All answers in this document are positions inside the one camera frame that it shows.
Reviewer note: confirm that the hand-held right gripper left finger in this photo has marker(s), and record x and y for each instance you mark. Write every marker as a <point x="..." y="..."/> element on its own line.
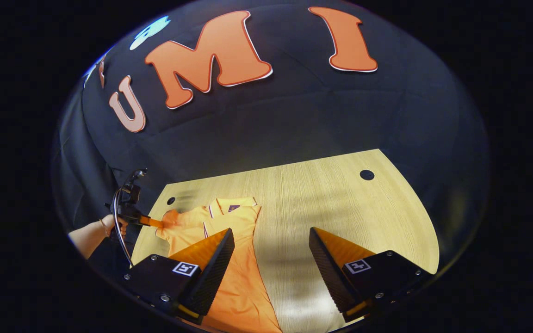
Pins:
<point x="218" y="270"/>

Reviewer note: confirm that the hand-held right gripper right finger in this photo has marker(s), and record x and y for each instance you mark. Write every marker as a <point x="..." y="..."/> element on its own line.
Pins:
<point x="327" y="273"/>

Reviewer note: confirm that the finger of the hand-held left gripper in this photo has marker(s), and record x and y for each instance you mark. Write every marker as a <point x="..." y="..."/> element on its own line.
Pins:
<point x="153" y="222"/>

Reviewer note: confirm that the black backdrop cloth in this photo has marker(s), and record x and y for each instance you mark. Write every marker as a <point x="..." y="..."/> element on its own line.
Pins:
<point x="294" y="120"/>

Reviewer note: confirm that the orange T-shirt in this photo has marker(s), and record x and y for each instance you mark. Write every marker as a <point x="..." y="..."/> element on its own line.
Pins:
<point x="241" y="286"/>

